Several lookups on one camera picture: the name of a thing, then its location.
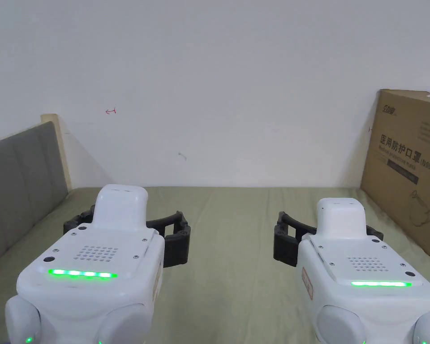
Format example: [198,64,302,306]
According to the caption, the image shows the brown cardboard carton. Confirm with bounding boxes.
[360,89,430,264]

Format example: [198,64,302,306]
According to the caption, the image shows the grey padded headboard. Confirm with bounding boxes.
[0,113,72,271]

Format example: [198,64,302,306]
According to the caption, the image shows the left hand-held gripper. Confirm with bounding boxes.
[4,184,192,344]

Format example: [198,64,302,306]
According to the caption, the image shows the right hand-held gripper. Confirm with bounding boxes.
[273,198,430,344]

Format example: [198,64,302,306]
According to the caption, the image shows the bed with pale green sheet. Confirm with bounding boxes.
[0,186,430,344]

